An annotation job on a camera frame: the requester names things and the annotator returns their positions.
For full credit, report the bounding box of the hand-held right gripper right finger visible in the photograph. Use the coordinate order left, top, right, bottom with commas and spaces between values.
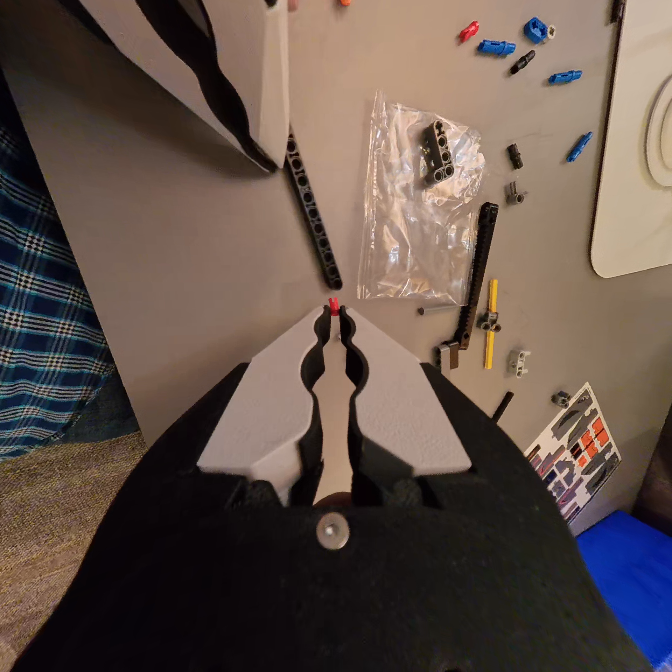
338, 306, 471, 506

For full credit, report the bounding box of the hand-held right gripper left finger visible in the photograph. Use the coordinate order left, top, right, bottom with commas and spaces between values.
197, 306, 331, 507

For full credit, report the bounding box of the blue plastic box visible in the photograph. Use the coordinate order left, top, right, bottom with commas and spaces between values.
575, 508, 672, 672

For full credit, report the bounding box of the white flat board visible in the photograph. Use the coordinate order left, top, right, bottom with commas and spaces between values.
590, 0, 672, 279

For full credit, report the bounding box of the blue plaid shirt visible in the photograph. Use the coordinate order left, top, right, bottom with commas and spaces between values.
0, 79, 117, 463

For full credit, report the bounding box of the clear plastic bag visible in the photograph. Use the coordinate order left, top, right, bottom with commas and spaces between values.
357, 89, 486, 305

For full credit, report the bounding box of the yellow lego axle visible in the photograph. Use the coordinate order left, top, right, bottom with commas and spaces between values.
483, 279, 499, 370

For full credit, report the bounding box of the white oval dish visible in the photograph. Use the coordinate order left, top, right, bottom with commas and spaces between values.
645, 73, 672, 188

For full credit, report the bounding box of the long black lego beam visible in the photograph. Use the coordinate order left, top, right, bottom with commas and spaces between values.
283, 135, 343, 291

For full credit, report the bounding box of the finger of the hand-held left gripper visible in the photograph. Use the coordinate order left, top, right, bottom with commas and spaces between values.
79, 0, 278, 171
176, 0, 291, 171

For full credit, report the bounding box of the dark grey angled lego beam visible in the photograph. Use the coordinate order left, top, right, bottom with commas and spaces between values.
418, 119, 455, 189

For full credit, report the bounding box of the black lego gear rack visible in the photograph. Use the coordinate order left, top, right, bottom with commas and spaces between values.
453, 202, 500, 351

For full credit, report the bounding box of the sticker sheet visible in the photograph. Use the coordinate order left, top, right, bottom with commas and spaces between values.
522, 382, 623, 522

